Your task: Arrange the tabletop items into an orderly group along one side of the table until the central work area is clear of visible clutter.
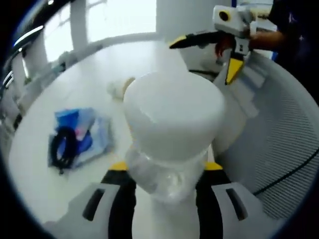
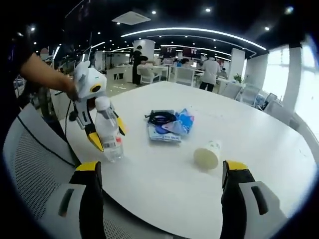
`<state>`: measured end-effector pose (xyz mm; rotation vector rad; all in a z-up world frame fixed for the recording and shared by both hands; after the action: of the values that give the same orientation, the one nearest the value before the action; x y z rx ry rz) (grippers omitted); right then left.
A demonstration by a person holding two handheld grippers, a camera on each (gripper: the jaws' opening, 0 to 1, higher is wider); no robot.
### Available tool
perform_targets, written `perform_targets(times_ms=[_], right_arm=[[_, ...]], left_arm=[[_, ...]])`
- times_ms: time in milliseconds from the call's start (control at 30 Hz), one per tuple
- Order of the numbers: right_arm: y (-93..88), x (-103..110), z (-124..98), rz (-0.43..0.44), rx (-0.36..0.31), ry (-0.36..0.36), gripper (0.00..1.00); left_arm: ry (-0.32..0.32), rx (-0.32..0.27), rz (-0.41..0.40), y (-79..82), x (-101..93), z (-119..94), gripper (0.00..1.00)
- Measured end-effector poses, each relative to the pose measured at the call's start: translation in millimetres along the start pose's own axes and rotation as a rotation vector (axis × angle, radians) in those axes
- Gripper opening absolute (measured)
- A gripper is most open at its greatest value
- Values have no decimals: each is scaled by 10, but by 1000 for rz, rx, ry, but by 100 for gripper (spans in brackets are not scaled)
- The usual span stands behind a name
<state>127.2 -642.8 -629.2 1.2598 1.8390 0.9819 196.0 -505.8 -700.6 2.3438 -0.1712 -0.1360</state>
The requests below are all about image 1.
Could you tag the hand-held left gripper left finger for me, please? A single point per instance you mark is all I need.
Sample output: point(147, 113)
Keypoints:
point(119, 194)

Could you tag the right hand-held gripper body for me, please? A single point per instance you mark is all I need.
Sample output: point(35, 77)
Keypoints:
point(239, 22)

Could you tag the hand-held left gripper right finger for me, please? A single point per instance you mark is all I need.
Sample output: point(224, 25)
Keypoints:
point(209, 199)

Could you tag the clear bag with blue pad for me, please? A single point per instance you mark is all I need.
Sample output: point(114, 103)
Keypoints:
point(99, 142)

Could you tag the clear plastic bottle white cap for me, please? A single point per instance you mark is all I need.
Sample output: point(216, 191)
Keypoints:
point(174, 117)

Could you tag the blue tissue pack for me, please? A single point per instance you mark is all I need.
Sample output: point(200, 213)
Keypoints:
point(72, 117)

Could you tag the white paper cup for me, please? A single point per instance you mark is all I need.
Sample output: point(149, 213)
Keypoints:
point(119, 88)

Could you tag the person's right hand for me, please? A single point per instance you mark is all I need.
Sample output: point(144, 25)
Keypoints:
point(223, 47)

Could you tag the grey mesh chair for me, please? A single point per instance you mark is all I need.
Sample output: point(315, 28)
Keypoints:
point(279, 129)

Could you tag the white table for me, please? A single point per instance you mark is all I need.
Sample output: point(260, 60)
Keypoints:
point(82, 82)

